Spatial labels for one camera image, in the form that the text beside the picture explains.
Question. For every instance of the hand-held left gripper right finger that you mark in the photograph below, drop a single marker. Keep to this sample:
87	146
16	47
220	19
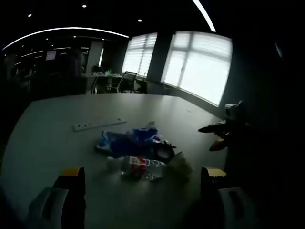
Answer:
214	188

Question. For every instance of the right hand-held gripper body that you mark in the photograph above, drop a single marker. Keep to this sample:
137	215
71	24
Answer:
234	111

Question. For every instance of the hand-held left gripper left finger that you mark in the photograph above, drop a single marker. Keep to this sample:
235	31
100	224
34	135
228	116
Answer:
71	188

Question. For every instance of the clear plastic wrapper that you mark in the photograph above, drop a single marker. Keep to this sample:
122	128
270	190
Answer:
179	165

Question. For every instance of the black tape roll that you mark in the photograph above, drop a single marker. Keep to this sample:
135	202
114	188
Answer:
164	152

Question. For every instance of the white power strip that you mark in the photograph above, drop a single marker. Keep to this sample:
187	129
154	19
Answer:
97	125

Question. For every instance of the clear plastic bottle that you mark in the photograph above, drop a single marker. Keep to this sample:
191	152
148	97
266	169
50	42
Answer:
138	167

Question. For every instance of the blue snack bag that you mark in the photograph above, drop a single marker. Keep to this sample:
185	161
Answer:
128	140

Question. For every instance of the grey table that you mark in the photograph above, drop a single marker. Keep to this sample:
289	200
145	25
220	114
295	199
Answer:
59	143

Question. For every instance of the window with white blinds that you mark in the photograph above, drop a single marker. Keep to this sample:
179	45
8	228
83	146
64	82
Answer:
197	66
140	56

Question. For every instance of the black office chair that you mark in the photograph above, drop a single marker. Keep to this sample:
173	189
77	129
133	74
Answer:
126	82

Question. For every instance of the white background desk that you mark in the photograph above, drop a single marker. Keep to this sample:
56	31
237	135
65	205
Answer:
104	77

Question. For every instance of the green potted plant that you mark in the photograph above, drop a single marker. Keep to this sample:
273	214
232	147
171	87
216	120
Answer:
96	69

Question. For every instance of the white wall poster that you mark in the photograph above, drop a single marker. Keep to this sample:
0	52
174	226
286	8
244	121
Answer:
51	55

